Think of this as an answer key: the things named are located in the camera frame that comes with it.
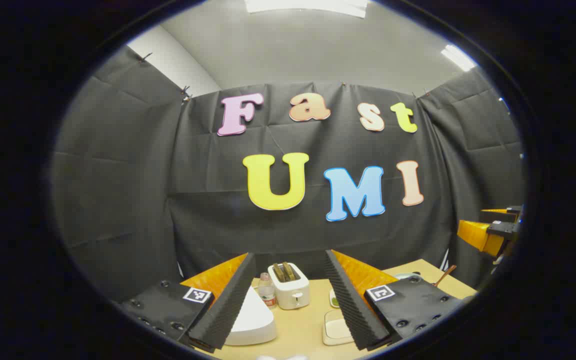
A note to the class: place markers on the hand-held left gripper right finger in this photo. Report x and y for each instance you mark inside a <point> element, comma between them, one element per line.
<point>350,305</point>

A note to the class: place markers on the clear rice box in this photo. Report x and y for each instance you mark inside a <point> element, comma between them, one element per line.
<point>335,330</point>

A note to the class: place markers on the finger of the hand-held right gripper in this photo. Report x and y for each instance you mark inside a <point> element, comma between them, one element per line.
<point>513,214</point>
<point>505,231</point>

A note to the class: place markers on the brown bread slice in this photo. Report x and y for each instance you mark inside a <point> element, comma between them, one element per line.
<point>278,272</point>
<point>289,270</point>

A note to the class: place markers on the white toaster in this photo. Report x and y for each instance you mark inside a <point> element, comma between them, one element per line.
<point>290,295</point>

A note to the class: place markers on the white divided grain dish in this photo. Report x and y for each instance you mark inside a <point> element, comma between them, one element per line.
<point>334,300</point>

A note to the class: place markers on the white rice cooker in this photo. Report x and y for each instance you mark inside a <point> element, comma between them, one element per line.
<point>253,320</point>

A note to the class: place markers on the brown wooden spoon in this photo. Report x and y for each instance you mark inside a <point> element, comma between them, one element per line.
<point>444,276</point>

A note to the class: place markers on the pale green plate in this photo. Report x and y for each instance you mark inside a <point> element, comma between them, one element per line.
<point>405,275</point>

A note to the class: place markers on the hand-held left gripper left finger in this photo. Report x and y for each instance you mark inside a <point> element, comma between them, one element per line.
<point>228,305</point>

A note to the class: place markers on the black backdrop cloth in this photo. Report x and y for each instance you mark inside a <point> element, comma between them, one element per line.
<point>133,175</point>

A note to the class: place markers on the clear plastic water bottle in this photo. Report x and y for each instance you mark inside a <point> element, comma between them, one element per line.
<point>267,292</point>

